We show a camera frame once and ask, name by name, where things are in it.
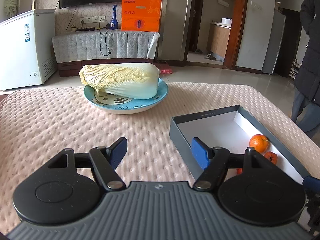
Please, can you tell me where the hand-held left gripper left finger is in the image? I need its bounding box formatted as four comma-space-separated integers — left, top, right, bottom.
47, 137, 128, 192

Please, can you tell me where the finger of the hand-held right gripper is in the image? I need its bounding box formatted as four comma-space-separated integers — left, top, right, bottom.
307, 190, 320, 230
302, 176, 320, 188

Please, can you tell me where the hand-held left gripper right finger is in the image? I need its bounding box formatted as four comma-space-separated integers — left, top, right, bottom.
190, 137, 272, 190

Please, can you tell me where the grey box with white inside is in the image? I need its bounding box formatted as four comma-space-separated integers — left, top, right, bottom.
169, 105, 313, 184

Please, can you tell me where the tangerine with stem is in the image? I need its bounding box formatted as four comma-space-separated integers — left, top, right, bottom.
264, 151, 278, 165

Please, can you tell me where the blue ceramic plate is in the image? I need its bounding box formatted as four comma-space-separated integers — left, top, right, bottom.
84, 77, 169, 115

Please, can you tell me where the beige quilted blanket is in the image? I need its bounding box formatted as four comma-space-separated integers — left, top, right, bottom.
0, 82, 320, 233

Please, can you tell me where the napa cabbage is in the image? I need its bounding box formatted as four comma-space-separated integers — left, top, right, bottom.
79, 62, 161, 100

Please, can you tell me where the cabinet with grey patterned cloth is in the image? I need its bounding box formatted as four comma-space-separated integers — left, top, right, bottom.
51, 29, 160, 77

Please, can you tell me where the wooden kitchen cabinet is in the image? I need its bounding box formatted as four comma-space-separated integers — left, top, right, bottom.
207, 22, 231, 58

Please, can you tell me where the shoe rack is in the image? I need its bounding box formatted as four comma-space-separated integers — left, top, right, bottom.
290, 58, 300, 80

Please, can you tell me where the blue glass bottle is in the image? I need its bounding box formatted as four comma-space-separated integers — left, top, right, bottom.
110, 4, 119, 30

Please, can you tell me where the dark interior door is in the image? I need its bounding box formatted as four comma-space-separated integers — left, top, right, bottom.
188, 0, 206, 53

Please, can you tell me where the white chest freezer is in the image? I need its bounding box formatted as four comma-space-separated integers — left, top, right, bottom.
0, 9, 57, 92

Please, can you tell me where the orange gift box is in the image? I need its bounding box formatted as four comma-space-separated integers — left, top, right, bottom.
121, 0, 162, 32

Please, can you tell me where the black hanging cable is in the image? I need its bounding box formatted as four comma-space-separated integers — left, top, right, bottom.
99, 29, 112, 55

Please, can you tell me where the wooden door frame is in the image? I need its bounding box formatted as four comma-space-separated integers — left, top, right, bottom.
224, 0, 250, 70

